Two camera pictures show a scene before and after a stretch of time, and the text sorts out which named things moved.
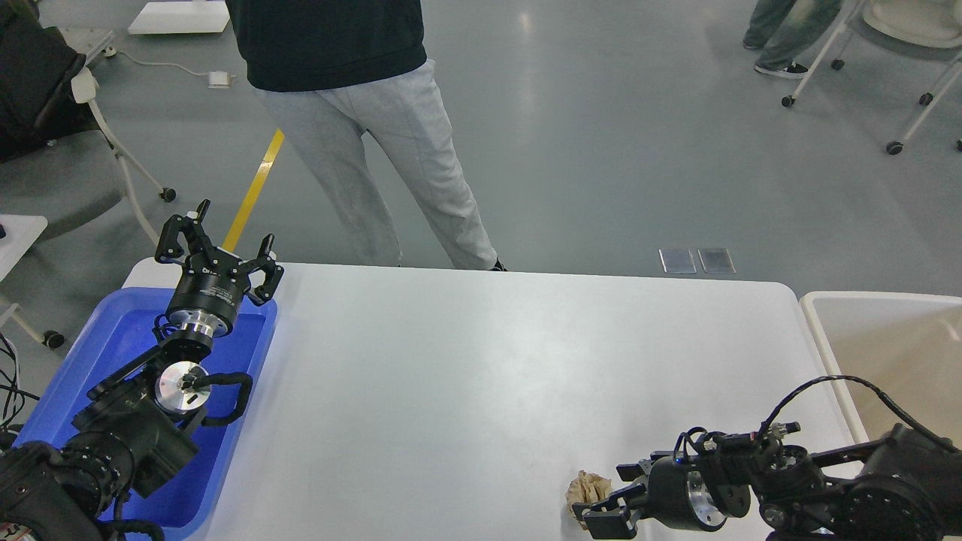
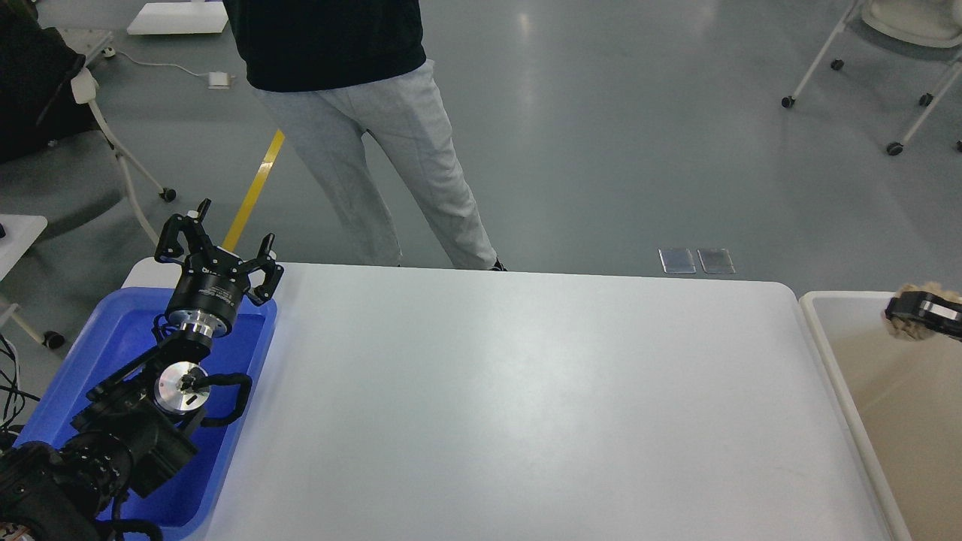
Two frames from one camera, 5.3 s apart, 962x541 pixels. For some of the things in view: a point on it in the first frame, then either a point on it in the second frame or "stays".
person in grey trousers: (331, 71) stays
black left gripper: (207, 292) stays
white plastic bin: (909, 344) stays
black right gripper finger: (611, 518) -> (927, 311)
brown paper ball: (586, 488) -> (908, 330)
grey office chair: (56, 158) stays
